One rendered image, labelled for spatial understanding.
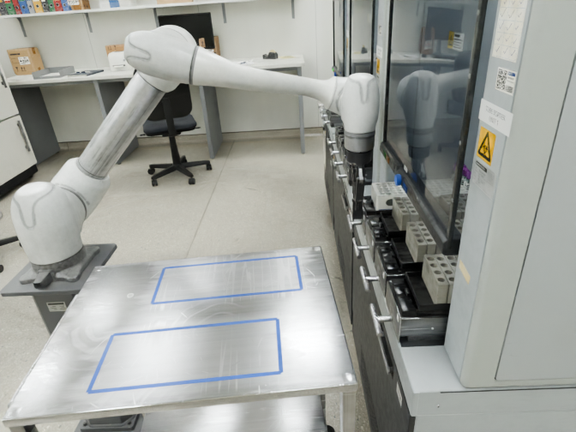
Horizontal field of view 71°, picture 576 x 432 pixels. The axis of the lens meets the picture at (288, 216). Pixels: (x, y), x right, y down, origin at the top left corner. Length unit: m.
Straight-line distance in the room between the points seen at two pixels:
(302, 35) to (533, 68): 4.16
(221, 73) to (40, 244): 0.72
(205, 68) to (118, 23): 3.91
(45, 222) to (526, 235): 1.19
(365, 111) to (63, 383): 0.94
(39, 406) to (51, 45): 4.73
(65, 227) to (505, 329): 1.16
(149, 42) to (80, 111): 4.25
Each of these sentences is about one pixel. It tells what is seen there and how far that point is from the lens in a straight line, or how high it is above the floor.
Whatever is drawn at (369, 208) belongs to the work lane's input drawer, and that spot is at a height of 0.82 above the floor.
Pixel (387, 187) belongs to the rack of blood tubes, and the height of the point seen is 0.86.
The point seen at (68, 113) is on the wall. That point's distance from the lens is 5.45.
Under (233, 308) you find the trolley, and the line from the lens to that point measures 0.92.
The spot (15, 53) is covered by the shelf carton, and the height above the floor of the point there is 1.11.
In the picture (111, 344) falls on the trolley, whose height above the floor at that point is 0.82.
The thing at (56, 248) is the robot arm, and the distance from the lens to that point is 1.38.
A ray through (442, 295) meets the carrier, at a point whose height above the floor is 0.85.
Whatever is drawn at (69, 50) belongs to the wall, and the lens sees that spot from 5.26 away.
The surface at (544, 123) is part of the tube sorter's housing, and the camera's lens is 0.64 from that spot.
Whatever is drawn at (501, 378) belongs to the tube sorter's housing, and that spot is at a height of 0.76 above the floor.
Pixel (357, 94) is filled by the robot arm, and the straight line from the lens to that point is 1.16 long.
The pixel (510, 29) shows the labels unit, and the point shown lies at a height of 1.35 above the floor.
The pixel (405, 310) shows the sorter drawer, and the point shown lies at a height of 0.82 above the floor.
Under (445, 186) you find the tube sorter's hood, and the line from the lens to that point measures 0.82.
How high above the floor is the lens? 1.40
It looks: 28 degrees down
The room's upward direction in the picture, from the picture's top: 4 degrees counter-clockwise
